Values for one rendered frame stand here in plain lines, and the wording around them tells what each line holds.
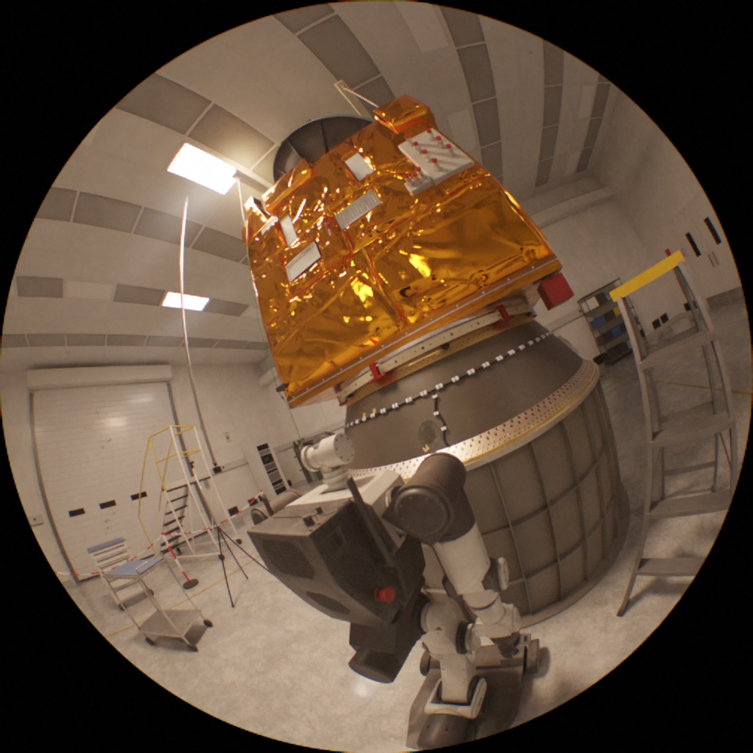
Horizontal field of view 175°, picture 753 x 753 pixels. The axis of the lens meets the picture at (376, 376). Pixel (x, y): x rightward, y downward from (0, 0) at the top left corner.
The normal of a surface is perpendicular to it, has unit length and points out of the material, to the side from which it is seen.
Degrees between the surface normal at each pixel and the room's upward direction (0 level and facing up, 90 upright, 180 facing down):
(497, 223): 90
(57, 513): 90
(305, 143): 129
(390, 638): 45
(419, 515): 90
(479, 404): 62
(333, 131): 136
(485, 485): 90
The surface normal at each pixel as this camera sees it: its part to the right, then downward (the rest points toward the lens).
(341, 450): 0.80, -0.41
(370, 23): 0.39, 0.91
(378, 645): -0.59, -0.61
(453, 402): -0.45, -0.43
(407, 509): -0.44, 0.06
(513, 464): -0.17, -0.07
